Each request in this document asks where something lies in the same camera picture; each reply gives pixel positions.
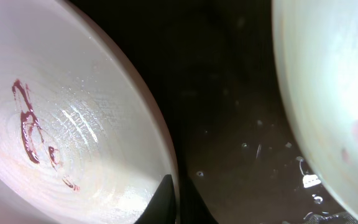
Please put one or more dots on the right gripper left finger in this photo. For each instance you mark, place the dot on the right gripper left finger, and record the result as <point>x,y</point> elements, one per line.
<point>162,207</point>

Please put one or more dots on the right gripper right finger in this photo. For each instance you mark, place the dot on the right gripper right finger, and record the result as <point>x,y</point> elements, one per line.
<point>193,210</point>

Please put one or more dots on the white plate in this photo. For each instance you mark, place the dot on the white plate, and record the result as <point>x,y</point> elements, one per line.
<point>82,139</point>
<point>316,55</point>

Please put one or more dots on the large brown serving tray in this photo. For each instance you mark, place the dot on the large brown serving tray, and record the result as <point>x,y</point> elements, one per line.
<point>210,67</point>

